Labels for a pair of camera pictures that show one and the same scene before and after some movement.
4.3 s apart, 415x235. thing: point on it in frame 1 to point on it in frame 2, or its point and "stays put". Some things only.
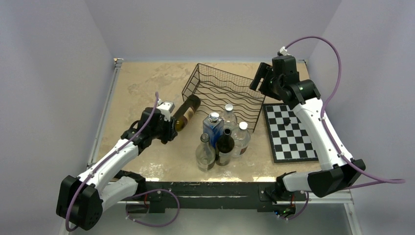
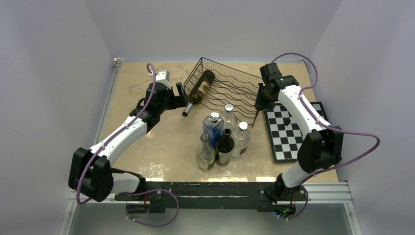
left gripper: (171, 131) to (178, 101)
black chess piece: (287, 121) stays put
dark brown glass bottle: (224, 145) stays put
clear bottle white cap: (242, 138) stays put
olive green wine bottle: (186, 111) to (199, 92)
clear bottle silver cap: (229, 117) stays put
